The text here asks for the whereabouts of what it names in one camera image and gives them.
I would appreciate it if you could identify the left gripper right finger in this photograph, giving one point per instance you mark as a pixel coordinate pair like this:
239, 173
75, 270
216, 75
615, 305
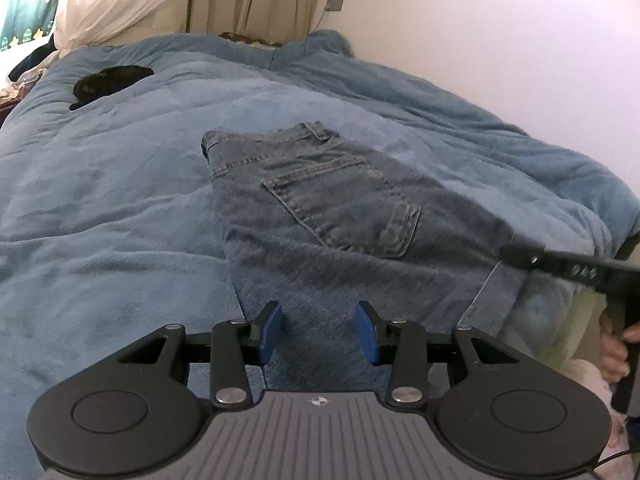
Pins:
399, 344

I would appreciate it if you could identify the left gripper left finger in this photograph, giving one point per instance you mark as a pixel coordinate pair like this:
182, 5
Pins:
237, 344

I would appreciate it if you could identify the blue denim shorts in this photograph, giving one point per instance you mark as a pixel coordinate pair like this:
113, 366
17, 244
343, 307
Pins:
319, 223

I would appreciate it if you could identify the person's right hand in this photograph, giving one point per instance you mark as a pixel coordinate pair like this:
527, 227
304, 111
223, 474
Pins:
614, 349

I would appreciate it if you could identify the black cat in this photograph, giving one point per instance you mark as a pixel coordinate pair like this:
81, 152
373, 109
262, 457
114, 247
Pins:
107, 82

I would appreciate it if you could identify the dark blue pillow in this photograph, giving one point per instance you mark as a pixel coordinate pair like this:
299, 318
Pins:
32, 60

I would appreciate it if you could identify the white sheer curtain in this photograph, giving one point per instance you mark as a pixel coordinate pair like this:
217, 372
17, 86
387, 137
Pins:
87, 23

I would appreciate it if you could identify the green window valance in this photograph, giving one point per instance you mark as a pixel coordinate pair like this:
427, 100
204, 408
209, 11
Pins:
25, 20

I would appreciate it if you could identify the wall power outlet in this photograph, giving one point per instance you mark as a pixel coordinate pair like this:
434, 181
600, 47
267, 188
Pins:
334, 5

